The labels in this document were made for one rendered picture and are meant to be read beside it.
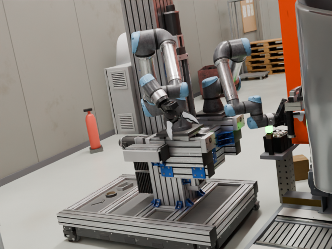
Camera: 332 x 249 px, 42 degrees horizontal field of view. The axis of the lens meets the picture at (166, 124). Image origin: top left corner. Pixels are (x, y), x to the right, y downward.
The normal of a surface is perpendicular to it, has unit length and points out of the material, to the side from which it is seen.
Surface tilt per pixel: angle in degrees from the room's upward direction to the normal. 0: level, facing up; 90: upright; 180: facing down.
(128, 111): 90
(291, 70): 90
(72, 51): 90
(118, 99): 90
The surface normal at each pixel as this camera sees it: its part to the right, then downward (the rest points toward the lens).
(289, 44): -0.56, 0.26
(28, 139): 0.85, -0.02
